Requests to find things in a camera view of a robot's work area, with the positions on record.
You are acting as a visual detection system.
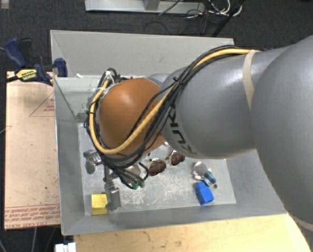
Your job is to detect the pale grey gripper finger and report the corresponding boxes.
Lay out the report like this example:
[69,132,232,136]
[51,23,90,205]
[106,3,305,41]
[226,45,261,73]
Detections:
[83,149,102,175]
[104,180,122,212]

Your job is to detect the yellow block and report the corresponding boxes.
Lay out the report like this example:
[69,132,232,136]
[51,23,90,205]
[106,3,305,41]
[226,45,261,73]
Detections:
[91,193,109,216]

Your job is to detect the brown sunglasses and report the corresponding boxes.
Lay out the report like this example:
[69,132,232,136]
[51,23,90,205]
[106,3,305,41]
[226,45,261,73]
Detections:
[147,151,186,177]

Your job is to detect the grey metal bin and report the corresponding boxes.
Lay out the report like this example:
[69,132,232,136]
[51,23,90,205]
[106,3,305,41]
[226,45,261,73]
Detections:
[50,29,288,236]

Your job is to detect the brown cardboard board, red print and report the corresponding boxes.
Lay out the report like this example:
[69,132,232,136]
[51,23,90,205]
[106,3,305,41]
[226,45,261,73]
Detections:
[4,71,61,230]

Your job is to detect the blue block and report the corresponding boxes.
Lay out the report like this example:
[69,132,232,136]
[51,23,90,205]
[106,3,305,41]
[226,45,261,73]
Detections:
[195,181,215,206]

